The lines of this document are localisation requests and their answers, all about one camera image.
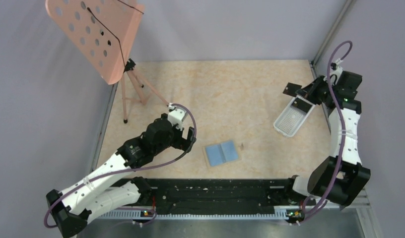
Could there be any aluminium frame rail front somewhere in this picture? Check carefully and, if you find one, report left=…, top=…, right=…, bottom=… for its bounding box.
left=70, top=186, right=368, bottom=227

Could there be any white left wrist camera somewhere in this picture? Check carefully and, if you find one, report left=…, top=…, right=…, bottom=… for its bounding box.
left=167, top=103, right=188, bottom=131

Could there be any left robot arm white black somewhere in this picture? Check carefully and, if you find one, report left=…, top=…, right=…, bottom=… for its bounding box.
left=44, top=108, right=197, bottom=238

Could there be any black cable on stand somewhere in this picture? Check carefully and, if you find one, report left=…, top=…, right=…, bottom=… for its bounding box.
left=86, top=0, right=145, bottom=66

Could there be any white perforated plastic basket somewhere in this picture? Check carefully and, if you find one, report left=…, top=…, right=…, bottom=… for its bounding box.
left=273, top=96, right=315, bottom=137

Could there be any black item in basket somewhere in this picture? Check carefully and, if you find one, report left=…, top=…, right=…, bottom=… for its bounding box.
left=291, top=98, right=313, bottom=114

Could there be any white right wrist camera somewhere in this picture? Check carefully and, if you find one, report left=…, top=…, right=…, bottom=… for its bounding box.
left=330, top=58, right=343, bottom=75

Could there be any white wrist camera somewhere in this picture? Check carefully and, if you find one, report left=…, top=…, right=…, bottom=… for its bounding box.
left=330, top=58, right=343, bottom=75
left=167, top=103, right=188, bottom=131

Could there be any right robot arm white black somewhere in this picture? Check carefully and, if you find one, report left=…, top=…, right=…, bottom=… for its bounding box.
left=283, top=69, right=371, bottom=207

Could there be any aluminium side rail left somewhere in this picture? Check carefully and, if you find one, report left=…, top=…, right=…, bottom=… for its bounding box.
left=85, top=83, right=119, bottom=175

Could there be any aluminium corner post right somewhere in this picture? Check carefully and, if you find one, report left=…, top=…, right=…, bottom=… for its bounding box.
left=311, top=0, right=357, bottom=67

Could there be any beige card holder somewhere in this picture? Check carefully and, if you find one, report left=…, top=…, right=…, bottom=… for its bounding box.
left=202, top=140, right=240, bottom=169

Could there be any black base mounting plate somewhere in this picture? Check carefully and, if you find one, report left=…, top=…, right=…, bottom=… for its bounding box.
left=126, top=178, right=306, bottom=215

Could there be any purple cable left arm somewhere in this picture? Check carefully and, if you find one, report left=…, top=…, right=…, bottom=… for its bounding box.
left=43, top=103, right=198, bottom=229

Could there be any pink perforated music stand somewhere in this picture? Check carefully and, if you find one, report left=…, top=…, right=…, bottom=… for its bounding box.
left=45, top=0, right=169, bottom=123

